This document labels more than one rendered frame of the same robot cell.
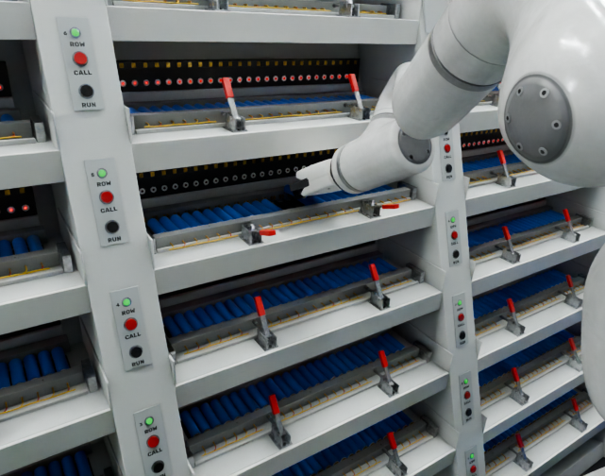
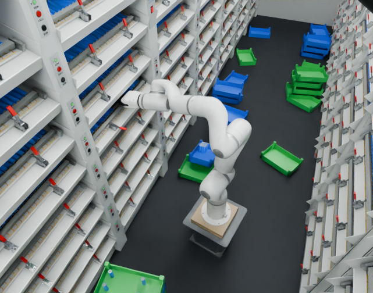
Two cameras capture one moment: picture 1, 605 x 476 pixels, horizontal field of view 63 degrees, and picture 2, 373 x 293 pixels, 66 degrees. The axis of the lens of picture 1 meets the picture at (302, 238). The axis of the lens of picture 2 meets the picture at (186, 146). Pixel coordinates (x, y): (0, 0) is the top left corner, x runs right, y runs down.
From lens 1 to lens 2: 1.04 m
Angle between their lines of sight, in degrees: 49
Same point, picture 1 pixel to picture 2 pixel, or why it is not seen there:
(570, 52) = (223, 149)
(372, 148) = (157, 106)
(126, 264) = (92, 157)
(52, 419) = (83, 201)
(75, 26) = (71, 102)
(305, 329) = (126, 142)
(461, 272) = not seen: hidden behind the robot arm
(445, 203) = not seen: hidden behind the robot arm
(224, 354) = (110, 161)
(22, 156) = (67, 147)
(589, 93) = (226, 154)
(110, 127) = (83, 124)
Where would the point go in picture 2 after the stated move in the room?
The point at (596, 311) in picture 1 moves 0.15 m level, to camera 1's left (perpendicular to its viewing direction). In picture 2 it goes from (219, 161) to (194, 176)
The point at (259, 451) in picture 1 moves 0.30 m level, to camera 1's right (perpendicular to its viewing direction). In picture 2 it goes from (121, 178) to (162, 156)
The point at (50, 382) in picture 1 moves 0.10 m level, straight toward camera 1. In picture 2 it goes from (74, 192) to (91, 199)
